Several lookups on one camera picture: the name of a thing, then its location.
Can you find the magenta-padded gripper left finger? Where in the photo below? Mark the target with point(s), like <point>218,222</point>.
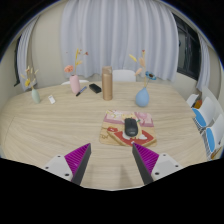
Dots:
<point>60,165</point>

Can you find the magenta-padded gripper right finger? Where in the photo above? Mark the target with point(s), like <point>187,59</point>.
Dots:
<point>163,165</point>

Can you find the black computer mouse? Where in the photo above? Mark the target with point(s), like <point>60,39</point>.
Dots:
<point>131,127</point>

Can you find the cartoon print mouse pad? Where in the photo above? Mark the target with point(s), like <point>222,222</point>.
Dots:
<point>113,133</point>

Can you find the white remote control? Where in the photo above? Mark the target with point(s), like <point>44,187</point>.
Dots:
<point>51,99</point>

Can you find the blue vase with dried flowers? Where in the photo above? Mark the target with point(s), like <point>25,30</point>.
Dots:
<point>142,98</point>

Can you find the green vase with yellow flowers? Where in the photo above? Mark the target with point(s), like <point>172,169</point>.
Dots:
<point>35,96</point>

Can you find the blue marker pen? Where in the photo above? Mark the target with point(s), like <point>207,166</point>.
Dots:
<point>81,91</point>

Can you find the pink vase with flowers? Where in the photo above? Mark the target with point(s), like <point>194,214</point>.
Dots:
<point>74,85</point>

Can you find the black rectangular case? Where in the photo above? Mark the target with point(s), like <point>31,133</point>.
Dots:
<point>95,88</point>

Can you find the bronze metal drink bottle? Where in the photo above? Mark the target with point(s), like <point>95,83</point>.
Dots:
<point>107,85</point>

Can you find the narrow white curtain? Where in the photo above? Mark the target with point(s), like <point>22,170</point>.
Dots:
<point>204,70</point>
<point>25,56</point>

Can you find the dark window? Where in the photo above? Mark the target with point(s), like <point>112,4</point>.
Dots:
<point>16,63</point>
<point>188,50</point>

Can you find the wide white curtain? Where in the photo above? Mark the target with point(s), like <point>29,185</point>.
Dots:
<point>116,33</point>

